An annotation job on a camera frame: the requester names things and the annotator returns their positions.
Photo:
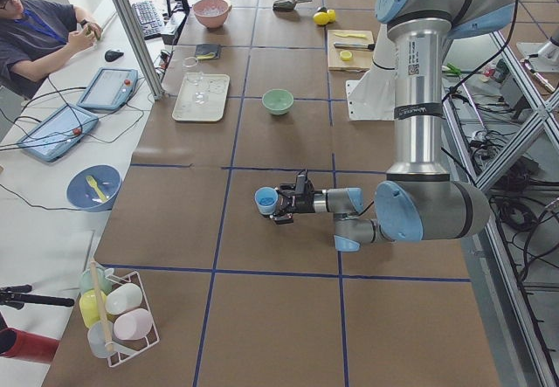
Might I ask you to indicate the white wire cup rack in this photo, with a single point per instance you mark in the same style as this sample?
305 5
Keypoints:
115 310

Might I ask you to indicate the yellow plastic knife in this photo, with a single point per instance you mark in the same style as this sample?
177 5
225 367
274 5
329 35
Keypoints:
350 35

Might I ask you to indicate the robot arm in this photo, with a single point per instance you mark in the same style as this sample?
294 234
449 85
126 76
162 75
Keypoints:
418 200

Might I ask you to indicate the grey folded cloth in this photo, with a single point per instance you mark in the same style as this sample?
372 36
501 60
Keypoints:
207 51

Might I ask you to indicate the seated person dark shirt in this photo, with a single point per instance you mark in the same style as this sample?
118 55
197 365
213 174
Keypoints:
38 37

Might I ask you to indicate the blue bowl with fork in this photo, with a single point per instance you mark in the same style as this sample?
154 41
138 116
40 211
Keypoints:
94 189

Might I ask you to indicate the yellow lemon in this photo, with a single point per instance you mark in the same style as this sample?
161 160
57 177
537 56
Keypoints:
321 18
331 15

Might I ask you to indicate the white camera pole base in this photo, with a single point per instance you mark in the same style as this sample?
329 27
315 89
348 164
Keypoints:
380 92

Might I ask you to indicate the half lemon slice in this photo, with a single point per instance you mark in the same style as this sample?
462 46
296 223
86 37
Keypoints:
345 55

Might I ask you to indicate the aluminium frame post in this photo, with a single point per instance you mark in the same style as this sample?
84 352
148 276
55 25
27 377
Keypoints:
139 47

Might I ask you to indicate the metal ice scoop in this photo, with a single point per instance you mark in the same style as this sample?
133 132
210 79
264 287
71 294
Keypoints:
287 5

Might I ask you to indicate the cream bear serving tray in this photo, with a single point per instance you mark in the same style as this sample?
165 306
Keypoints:
216 86

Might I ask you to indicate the small light blue cup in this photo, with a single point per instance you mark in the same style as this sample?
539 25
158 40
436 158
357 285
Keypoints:
266 200

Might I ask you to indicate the wooden cutting board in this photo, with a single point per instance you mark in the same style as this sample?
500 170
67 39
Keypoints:
350 50

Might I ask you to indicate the blue teach pendant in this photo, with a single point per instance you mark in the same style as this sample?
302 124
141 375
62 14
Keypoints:
58 133
109 89

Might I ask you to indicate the blue teach pendant far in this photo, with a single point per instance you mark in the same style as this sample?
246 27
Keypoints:
109 89

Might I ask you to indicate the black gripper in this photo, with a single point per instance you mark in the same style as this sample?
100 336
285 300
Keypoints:
307 204

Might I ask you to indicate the pink bowl of ice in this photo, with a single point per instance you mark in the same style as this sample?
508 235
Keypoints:
212 13

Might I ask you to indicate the black tripod handle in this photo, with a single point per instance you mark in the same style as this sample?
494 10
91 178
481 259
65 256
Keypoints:
18 296

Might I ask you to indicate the black computer mouse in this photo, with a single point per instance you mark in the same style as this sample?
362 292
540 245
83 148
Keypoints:
112 55

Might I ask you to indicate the green ceramic bowl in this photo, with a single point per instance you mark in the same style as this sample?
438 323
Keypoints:
277 101

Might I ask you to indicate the black keyboard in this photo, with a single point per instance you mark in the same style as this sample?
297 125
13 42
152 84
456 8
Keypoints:
149 18

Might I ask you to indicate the blue teach pendant near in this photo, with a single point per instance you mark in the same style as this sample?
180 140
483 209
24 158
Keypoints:
58 133

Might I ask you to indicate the clear wine glass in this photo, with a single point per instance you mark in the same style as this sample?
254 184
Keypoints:
195 78

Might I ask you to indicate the red cylinder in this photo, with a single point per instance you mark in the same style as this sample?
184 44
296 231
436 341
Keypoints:
21 345

